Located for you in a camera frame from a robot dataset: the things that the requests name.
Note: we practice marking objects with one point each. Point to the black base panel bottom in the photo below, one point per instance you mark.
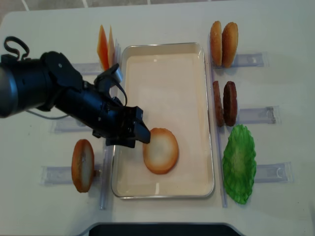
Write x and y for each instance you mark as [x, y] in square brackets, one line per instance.
[161, 229]

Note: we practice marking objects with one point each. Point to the white rectangular metal tray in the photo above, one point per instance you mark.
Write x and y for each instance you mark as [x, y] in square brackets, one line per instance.
[168, 82]

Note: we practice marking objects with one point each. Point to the golden bun slice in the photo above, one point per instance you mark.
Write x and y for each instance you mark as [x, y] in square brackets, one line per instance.
[216, 43]
[229, 44]

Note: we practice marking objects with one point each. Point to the golden bun slice left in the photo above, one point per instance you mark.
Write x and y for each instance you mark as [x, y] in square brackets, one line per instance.
[216, 43]

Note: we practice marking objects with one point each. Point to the orange cheese slice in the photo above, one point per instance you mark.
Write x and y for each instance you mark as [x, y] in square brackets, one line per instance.
[102, 49]

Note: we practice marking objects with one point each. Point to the green lettuce leaf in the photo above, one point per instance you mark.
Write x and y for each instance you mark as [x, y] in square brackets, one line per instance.
[239, 164]

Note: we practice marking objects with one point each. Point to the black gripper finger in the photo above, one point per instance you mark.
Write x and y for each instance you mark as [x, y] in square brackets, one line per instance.
[142, 133]

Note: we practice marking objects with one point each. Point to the brown meat patty left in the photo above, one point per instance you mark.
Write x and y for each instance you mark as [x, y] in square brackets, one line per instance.
[218, 106]

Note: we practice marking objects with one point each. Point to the dark brown meat patty right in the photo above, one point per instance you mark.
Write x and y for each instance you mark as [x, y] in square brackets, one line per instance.
[230, 107]

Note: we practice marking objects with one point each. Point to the pale yellow cheese slice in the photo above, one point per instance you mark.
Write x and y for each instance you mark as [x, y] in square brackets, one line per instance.
[111, 49]

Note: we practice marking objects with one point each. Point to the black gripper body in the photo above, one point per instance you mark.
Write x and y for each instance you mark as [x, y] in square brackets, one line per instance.
[116, 123]

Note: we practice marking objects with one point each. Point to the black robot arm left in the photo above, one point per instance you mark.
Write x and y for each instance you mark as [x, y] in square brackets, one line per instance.
[52, 82]

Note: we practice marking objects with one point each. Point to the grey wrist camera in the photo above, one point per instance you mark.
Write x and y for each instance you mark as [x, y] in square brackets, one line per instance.
[108, 79]

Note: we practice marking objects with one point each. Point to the golden bun slice right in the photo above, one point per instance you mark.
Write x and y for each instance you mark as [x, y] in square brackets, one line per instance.
[229, 44]

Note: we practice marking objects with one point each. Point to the toasted bread slice white face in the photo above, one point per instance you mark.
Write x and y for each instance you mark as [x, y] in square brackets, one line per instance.
[161, 154]

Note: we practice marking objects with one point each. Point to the brown bread slice outer left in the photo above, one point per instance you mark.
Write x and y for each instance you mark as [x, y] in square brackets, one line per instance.
[82, 166]

